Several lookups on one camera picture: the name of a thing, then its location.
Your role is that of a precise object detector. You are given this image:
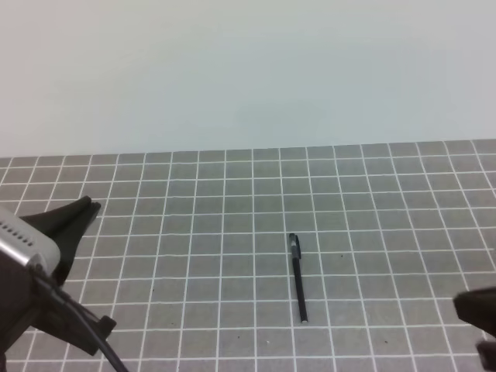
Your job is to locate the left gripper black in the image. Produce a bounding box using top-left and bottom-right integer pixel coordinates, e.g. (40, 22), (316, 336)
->
(1, 196), (116, 371)

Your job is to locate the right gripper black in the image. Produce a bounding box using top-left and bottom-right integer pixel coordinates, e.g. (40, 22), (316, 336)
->
(453, 287), (496, 369)

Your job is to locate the black pen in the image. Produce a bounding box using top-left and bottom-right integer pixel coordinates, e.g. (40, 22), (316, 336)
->
(291, 246), (308, 323)

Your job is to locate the clear pen cap black clip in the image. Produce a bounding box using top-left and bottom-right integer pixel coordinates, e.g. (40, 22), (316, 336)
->
(288, 233), (301, 260)

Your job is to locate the grey grid tablecloth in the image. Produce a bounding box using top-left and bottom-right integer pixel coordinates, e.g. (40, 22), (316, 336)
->
(1, 140), (495, 371)

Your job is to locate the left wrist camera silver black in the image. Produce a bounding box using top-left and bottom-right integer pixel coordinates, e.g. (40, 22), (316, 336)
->
(0, 207), (60, 274)

